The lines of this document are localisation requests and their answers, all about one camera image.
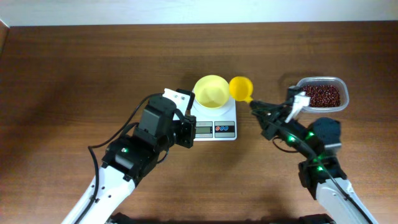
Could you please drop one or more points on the red beans in container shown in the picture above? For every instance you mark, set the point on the red beans in container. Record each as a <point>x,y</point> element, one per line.
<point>322,96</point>

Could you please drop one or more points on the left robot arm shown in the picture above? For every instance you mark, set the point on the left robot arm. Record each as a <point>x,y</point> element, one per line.
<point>133,152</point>

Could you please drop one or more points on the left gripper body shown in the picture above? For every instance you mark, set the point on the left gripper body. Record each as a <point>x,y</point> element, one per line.
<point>183,134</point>

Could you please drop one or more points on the yellow plastic bowl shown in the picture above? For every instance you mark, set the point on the yellow plastic bowl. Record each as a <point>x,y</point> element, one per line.
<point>211,91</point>

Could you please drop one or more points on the clear plastic bean container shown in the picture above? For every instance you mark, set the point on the clear plastic bean container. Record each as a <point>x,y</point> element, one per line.
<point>333,81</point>

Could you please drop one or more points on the yellow plastic scoop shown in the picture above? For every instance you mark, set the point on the yellow plastic scoop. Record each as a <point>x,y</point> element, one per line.
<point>241,89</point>

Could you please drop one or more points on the white digital kitchen scale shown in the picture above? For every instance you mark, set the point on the white digital kitchen scale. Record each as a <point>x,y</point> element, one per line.
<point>215,124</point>

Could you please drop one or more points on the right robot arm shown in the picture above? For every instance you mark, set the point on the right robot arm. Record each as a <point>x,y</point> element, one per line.
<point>320,172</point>

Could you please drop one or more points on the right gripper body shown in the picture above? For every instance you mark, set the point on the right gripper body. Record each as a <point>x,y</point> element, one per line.
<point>271,128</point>

